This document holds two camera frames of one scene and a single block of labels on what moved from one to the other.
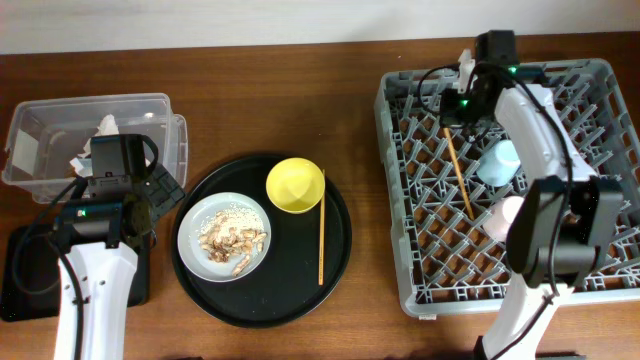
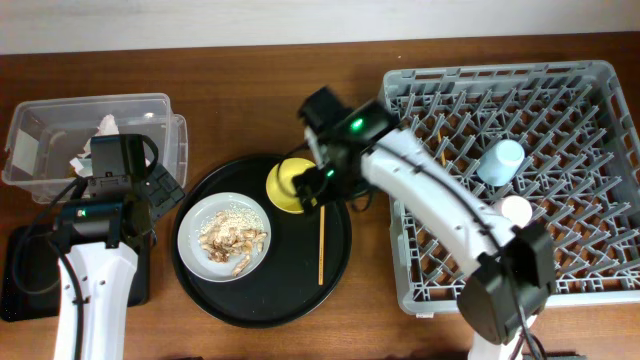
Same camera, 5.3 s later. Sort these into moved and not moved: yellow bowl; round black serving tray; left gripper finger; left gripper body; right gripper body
Moved: right gripper body
Not moved: left gripper body; left gripper finger; yellow bowl; round black serving tray
